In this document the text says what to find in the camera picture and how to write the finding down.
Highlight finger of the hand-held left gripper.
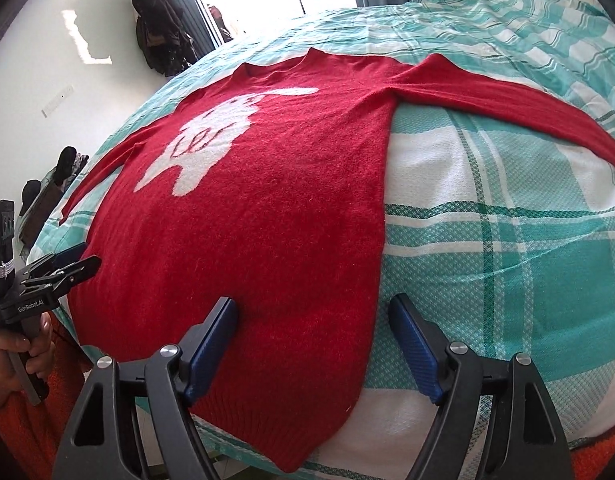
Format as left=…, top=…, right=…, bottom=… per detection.
left=25, top=242, right=90, bottom=281
left=18, top=255, right=102, bottom=295

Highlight red sweater with white print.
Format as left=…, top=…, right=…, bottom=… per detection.
left=59, top=47, right=615, bottom=473

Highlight person's left hand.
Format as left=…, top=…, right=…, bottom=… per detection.
left=0, top=312, right=56, bottom=413

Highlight teal checked blanket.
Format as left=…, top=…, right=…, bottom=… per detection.
left=25, top=0, right=615, bottom=480

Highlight person's orange garment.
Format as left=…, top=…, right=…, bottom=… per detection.
left=0, top=310, right=615, bottom=480

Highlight dark hanging coat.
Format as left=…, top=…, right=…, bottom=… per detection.
left=126, top=0, right=197, bottom=78

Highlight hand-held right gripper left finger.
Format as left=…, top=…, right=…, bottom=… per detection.
left=52, top=296, right=238, bottom=480

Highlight dark red bag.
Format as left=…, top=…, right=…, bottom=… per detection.
left=206, top=4, right=234, bottom=43

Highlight white wall outlet strip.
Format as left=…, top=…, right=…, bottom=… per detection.
left=42, top=85, right=75, bottom=117

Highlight dark bags and shoes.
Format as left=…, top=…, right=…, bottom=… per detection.
left=15, top=146, right=91, bottom=256

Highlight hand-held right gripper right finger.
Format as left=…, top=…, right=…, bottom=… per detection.
left=389, top=294, right=573, bottom=480

